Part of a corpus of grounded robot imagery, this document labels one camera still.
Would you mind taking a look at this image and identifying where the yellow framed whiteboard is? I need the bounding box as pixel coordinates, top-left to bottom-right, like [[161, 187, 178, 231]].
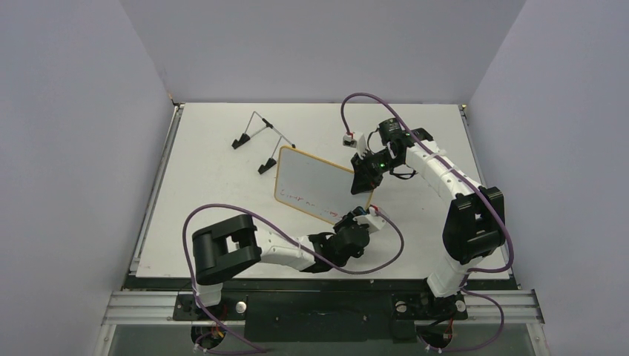
[[274, 145, 373, 224]]

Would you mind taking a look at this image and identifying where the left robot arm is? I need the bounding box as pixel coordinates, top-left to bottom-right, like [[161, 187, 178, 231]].
[[191, 207, 385, 319]]

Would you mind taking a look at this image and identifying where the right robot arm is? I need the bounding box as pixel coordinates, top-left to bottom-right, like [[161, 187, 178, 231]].
[[342, 118, 506, 317]]

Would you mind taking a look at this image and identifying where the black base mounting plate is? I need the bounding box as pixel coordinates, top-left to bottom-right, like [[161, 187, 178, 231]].
[[171, 277, 468, 345]]

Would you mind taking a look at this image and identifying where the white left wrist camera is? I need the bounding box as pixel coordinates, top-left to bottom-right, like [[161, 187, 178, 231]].
[[353, 205, 387, 234]]

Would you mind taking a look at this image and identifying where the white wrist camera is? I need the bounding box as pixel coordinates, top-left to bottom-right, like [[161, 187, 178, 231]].
[[353, 205, 387, 234], [342, 132, 369, 158]]

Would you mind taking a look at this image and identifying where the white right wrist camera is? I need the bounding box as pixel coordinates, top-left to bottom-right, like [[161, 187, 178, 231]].
[[342, 132, 369, 158]]

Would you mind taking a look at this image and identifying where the black wire easel stand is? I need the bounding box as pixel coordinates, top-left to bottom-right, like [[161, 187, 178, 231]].
[[231, 111, 296, 175]]

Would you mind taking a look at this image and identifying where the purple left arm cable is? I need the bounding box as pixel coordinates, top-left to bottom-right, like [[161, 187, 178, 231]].
[[182, 203, 406, 355]]

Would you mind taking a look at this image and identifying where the aluminium extrusion rail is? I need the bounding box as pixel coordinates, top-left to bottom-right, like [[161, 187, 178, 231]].
[[102, 290, 544, 326]]

